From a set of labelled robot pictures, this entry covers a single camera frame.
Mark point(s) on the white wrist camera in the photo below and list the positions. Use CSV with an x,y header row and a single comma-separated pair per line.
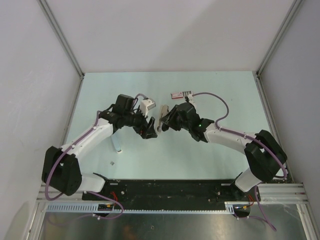
x,y
146,105
190,99

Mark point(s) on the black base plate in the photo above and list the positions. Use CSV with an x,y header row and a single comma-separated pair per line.
x,y
223,190

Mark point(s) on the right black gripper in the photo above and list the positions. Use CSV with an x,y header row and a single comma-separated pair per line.
x,y
169,119

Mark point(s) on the aluminium front rail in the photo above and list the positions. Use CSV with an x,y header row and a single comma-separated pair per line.
x,y
268,194

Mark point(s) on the aluminium corner post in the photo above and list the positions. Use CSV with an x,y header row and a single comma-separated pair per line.
x,y
284,27
53,22

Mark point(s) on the red staple box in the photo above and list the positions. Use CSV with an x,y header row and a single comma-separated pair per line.
x,y
180,94

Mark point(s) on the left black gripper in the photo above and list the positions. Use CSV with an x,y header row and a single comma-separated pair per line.
x,y
146,130

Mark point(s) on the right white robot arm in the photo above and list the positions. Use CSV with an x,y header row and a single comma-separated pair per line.
x,y
264,155

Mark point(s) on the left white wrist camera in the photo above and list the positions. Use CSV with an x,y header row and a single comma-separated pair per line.
x,y
146,105

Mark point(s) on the beige black stapler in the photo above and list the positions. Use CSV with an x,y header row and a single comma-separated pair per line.
x,y
164,110

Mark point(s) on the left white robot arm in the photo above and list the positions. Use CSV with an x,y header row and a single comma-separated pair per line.
x,y
61,168

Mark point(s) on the left aluminium corner post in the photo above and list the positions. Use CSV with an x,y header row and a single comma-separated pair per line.
x,y
53,22

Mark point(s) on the right aluminium corner post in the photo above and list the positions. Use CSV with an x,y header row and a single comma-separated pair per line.
x,y
284,27

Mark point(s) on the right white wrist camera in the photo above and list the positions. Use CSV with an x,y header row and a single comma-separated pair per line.
x,y
190,99

